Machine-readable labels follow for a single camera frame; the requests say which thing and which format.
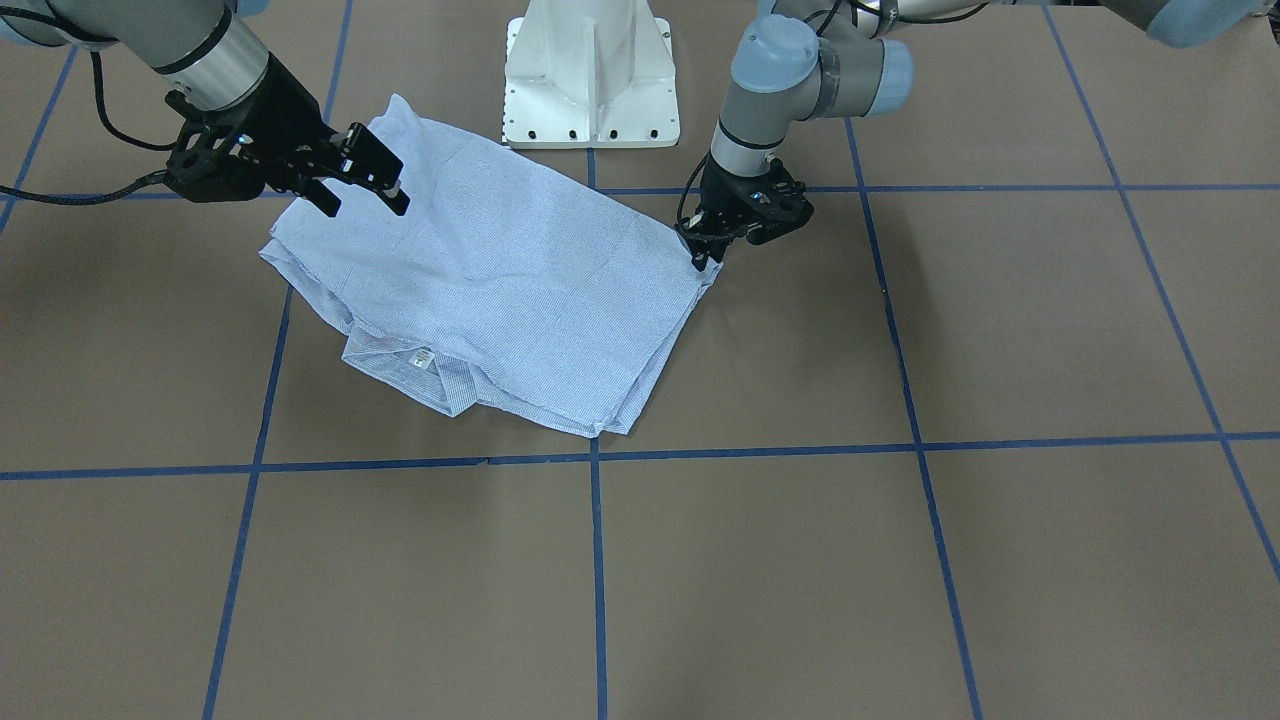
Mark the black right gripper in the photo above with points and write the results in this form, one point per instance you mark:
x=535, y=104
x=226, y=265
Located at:
x=281, y=107

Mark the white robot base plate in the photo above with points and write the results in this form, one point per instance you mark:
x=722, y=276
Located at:
x=590, y=75

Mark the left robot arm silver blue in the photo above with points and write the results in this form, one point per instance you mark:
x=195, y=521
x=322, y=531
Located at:
x=796, y=61

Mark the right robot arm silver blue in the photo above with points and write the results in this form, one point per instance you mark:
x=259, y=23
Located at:
x=201, y=48

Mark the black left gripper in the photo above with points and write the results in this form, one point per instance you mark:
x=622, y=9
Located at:
x=722, y=192

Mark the light blue striped shirt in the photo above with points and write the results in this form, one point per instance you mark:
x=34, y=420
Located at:
x=505, y=284

